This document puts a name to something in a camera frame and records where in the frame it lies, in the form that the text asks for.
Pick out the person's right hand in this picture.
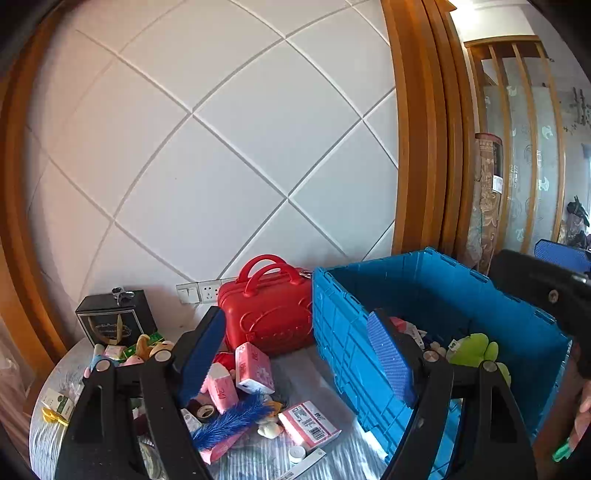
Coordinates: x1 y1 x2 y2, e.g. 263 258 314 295
568 380 591 451

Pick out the yellow plastic clip tool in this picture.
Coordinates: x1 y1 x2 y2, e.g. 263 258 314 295
41 407 68 427

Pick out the green and white small box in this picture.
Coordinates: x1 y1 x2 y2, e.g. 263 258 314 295
41 388 74 421

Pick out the green plush toy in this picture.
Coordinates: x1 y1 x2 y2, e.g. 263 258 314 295
446 333 511 386

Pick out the brown bear plush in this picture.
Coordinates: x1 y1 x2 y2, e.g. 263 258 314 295
135 332 174 361

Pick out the blue plastic storage crate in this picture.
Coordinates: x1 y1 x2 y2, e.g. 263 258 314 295
312 248 570 457

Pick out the rolled patterned carpet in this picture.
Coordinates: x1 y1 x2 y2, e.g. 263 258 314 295
463 133 504 274

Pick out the black gift box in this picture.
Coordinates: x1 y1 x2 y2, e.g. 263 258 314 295
75 287 157 347

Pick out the pink tissue pack right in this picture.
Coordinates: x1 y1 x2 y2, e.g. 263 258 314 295
204 362 238 414

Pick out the blue feather duster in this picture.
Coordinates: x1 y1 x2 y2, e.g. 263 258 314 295
191 393 273 451

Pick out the wooden glass partition screen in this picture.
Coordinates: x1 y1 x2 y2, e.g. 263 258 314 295
465 35 566 254

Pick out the upright pink tissue pack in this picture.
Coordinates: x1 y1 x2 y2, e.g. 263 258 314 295
235 342 276 395

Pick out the white long tube box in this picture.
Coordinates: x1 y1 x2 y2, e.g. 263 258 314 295
276 449 327 480

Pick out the pink white barcode pack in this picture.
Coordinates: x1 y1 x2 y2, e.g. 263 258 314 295
279 401 342 452

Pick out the red toy suitcase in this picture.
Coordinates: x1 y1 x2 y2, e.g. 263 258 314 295
217 254 315 357

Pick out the white wall socket panel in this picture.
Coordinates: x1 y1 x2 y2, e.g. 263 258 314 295
176 277 235 305

